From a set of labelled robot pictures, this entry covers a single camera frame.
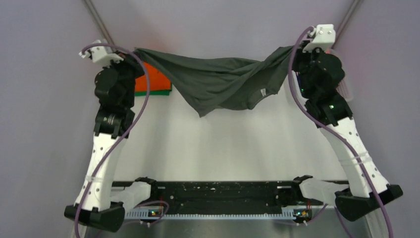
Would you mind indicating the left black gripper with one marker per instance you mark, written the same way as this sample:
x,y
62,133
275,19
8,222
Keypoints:
x,y
130,61

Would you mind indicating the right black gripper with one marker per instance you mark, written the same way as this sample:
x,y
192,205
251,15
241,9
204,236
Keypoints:
x,y
299,54

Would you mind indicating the dark grey t-shirt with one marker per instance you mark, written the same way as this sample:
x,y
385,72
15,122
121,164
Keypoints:
x,y
223,83

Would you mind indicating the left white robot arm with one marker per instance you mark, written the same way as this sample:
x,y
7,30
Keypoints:
x,y
115,90

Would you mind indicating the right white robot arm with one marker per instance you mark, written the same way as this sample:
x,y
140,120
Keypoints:
x,y
367,189

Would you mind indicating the folded orange t-shirt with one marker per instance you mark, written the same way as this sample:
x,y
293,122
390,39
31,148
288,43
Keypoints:
x,y
158,81

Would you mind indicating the white plastic basket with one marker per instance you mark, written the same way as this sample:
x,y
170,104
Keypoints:
x,y
344,88

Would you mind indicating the folded green t-shirt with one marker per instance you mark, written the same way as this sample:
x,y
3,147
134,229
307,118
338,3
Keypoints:
x,y
156,92

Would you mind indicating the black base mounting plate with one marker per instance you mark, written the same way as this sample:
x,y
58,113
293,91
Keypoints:
x,y
229,197

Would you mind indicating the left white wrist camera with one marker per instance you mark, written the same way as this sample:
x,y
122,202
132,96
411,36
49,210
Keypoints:
x,y
101,55

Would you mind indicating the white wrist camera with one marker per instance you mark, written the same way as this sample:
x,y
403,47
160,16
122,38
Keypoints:
x,y
101,55
322,36

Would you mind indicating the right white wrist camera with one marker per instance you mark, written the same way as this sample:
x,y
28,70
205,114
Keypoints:
x,y
322,36

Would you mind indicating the white slotted cable duct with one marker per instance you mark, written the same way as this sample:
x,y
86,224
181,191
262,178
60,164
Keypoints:
x,y
146,214

